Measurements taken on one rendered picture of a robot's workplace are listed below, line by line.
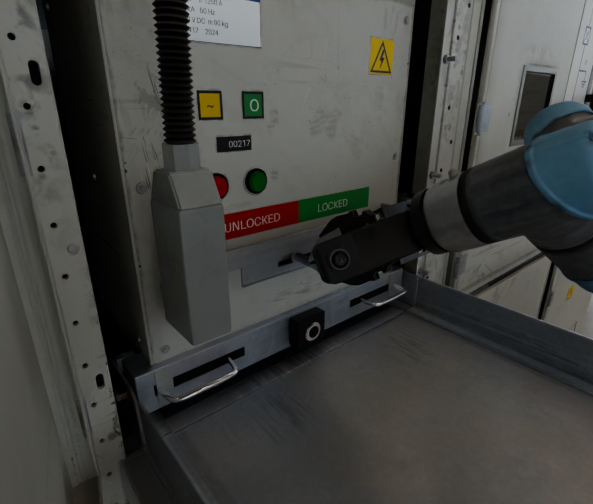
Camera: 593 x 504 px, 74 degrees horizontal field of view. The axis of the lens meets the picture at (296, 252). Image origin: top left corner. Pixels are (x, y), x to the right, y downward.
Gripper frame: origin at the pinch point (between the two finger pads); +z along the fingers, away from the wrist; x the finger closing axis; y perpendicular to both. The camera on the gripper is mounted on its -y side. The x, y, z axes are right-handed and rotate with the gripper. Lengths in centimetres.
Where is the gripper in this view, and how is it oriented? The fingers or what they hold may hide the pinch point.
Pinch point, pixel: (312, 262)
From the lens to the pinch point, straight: 56.2
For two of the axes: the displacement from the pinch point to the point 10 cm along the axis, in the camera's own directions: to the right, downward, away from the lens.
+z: -5.7, 2.3, 7.9
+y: 7.6, -2.3, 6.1
